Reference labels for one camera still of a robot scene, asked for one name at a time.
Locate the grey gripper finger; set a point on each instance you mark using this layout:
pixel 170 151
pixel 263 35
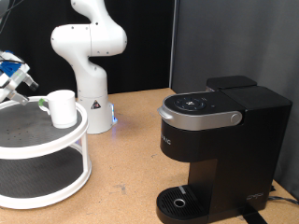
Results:
pixel 18 99
pixel 31 83

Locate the black Keurig coffee machine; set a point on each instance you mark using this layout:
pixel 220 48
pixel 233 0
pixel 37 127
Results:
pixel 243 149

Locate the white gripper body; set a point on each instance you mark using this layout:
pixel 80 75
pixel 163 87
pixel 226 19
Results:
pixel 7 84

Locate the black curtain backdrop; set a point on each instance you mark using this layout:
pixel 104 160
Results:
pixel 140 74

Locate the white mug with green tape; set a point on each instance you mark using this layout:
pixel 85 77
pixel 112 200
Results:
pixel 64 109

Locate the white two-tier turntable shelf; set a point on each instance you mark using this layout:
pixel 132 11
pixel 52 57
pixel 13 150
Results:
pixel 28 127

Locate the black tape strip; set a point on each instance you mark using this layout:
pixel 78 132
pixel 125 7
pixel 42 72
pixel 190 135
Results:
pixel 252 216

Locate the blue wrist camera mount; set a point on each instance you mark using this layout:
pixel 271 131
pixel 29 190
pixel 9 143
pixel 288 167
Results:
pixel 7 68

